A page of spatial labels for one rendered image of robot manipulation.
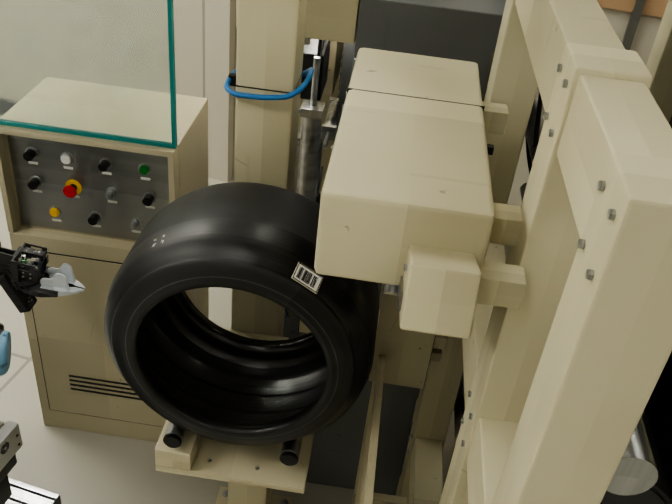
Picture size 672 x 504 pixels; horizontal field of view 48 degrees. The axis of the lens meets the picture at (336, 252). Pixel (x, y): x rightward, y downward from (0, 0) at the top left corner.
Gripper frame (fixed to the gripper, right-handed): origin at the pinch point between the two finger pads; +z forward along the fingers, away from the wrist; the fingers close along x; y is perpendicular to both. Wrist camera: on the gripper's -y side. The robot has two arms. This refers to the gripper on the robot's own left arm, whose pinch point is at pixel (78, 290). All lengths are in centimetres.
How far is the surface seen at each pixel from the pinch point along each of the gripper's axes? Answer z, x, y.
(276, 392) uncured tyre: 49, 6, -24
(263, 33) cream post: 28, 26, 59
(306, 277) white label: 49, -11, 28
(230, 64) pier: -14, 262, -57
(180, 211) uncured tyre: 19.7, 3.9, 25.6
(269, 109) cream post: 32, 26, 43
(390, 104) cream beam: 55, -3, 64
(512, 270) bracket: 77, -35, 58
